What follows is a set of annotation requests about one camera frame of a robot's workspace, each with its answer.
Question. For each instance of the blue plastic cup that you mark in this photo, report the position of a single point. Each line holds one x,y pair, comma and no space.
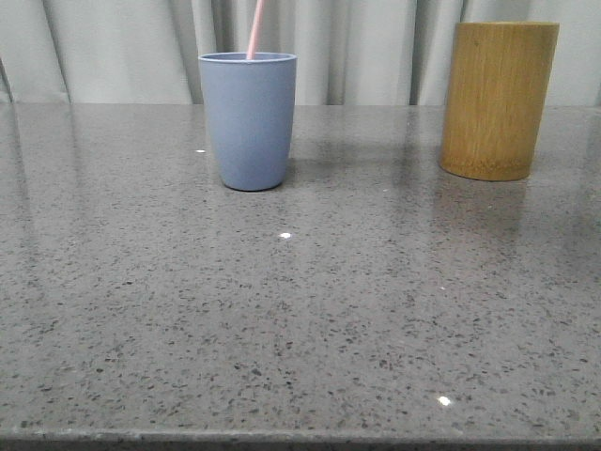
249,107

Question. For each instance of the pink chopstick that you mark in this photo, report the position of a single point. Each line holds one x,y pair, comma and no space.
255,30

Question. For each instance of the bamboo cylindrical holder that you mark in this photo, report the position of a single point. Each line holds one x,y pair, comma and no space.
496,95

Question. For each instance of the grey pleated curtain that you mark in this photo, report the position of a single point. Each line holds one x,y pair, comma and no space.
349,52

